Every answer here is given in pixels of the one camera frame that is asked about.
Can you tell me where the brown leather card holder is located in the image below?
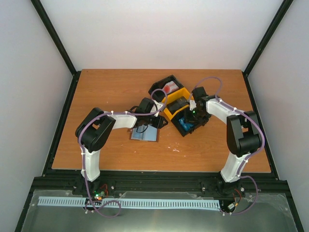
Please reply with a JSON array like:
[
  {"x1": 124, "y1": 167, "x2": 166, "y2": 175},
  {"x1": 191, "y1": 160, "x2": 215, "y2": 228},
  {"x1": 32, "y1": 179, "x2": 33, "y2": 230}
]
[{"x1": 129, "y1": 125, "x2": 159, "y2": 142}]

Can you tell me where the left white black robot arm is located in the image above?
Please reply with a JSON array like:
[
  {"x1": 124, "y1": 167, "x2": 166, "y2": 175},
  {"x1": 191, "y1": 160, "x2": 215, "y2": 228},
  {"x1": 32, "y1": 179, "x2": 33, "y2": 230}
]
[{"x1": 75, "y1": 98, "x2": 168, "y2": 195}]

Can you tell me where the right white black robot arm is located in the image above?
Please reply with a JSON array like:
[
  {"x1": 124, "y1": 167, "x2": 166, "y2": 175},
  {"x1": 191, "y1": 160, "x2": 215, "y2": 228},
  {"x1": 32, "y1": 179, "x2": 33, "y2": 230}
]
[{"x1": 184, "y1": 87, "x2": 265, "y2": 183}]

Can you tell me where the black right card bin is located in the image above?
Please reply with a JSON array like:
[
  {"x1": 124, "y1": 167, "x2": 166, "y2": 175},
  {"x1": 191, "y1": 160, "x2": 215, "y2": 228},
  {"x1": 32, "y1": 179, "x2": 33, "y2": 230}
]
[{"x1": 171, "y1": 108, "x2": 211, "y2": 137}]

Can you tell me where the black card stack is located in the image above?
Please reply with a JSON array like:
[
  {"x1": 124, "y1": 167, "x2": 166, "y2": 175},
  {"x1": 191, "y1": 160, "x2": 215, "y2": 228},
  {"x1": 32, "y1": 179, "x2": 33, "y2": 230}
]
[{"x1": 167, "y1": 96, "x2": 188, "y2": 114}]

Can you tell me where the yellow middle card bin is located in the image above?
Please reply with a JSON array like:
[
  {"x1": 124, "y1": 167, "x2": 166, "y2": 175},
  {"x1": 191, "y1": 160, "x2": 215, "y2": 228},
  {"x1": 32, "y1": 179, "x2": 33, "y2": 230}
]
[{"x1": 160, "y1": 87, "x2": 190, "y2": 120}]

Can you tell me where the red white credit card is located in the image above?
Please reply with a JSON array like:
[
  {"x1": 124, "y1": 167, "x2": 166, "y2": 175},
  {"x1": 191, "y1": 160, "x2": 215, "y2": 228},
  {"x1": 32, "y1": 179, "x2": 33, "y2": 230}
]
[{"x1": 162, "y1": 81, "x2": 179, "y2": 94}]

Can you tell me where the small electronics board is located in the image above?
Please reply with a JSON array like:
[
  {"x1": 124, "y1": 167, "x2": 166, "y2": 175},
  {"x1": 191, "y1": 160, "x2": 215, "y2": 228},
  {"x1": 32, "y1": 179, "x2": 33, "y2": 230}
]
[{"x1": 92, "y1": 184, "x2": 109, "y2": 201}]

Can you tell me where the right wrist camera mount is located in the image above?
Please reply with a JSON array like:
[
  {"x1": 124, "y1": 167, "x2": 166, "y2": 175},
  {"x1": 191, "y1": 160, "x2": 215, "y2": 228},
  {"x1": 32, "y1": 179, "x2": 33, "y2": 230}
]
[{"x1": 189, "y1": 100, "x2": 197, "y2": 111}]

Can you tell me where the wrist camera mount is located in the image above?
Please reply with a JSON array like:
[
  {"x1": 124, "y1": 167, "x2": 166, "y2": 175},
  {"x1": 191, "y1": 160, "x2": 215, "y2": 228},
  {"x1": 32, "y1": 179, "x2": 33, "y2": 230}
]
[
  {"x1": 189, "y1": 100, "x2": 197, "y2": 111},
  {"x1": 154, "y1": 101, "x2": 164, "y2": 117}
]

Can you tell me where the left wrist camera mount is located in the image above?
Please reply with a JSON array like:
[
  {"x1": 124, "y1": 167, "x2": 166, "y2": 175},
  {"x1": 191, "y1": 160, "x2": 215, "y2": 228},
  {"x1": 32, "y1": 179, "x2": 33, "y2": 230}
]
[{"x1": 154, "y1": 101, "x2": 164, "y2": 117}]

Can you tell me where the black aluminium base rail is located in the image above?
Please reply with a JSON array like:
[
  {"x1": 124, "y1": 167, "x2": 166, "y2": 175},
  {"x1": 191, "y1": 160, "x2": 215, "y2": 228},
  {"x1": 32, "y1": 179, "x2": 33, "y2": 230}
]
[{"x1": 28, "y1": 170, "x2": 292, "y2": 200}]

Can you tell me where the light blue cable duct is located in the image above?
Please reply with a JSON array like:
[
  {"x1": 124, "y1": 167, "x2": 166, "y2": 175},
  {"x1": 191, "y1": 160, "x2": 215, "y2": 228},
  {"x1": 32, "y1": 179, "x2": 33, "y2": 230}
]
[{"x1": 37, "y1": 196, "x2": 220, "y2": 211}]

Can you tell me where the right black frame post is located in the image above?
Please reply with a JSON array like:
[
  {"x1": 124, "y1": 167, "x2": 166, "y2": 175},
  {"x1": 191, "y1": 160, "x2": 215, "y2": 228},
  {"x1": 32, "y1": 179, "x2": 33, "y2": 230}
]
[{"x1": 242, "y1": 0, "x2": 294, "y2": 75}]

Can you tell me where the black frame post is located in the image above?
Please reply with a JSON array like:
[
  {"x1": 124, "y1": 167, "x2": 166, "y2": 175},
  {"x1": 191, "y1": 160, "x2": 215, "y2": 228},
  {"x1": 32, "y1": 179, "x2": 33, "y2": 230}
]
[
  {"x1": 242, "y1": 0, "x2": 294, "y2": 75},
  {"x1": 30, "y1": 0, "x2": 82, "y2": 75}
]

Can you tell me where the left black frame post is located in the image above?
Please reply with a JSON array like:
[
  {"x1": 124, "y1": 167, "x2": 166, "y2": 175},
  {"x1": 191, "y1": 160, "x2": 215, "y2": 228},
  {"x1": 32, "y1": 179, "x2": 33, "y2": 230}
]
[{"x1": 30, "y1": 0, "x2": 82, "y2": 75}]

